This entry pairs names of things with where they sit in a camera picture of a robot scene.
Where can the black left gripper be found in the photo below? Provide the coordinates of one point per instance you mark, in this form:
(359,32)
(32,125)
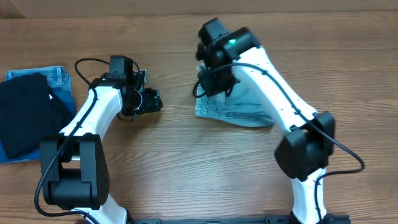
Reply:
(144,101)

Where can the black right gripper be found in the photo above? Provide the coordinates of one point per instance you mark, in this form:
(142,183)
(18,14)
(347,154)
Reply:
(216,84)

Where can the light blue denim shorts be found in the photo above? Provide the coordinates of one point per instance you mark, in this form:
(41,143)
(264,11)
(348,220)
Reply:
(241,108)

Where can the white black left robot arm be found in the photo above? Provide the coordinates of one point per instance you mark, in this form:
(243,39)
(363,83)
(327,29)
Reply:
(75,177)

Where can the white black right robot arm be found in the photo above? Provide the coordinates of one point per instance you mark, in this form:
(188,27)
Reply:
(306,135)

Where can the dark blue folded garment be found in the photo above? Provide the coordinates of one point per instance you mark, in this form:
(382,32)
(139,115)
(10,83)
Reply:
(69,102)

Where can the folded blue jeans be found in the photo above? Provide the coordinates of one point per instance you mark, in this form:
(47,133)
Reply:
(57,77)

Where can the black folded garment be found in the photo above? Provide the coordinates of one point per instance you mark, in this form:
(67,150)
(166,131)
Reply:
(30,111)

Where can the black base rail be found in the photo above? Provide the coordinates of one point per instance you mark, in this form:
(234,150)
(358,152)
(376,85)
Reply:
(269,219)

